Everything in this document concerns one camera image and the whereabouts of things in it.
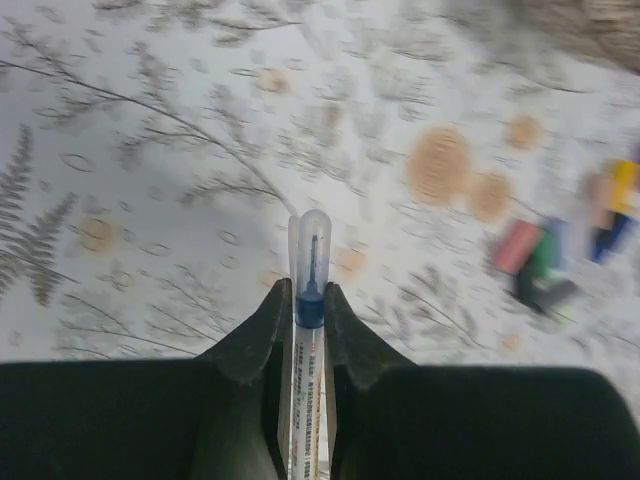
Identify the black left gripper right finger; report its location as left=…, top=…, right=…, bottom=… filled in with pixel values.
left=325, top=284, right=639, bottom=479

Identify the peach marker cap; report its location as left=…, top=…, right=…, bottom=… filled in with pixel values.
left=586, top=173, right=616, bottom=230

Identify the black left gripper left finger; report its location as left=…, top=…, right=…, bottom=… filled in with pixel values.
left=1, top=279, right=293, bottom=479

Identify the blue marker cap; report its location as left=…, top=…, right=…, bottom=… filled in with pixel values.
left=590, top=212, right=634, bottom=263

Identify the yellow marker cap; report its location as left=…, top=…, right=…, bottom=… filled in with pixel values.
left=609, top=160, right=639, bottom=215

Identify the pink marker cap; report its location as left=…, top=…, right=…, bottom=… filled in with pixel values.
left=492, top=220, right=540, bottom=275

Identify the grey white marker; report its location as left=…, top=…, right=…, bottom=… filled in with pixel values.
left=289, top=209, right=332, bottom=479

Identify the floral patterned table mat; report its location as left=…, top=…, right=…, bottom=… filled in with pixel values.
left=1, top=1, right=639, bottom=394

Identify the lilac marker cap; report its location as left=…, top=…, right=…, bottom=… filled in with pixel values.
left=549, top=217, right=589, bottom=270

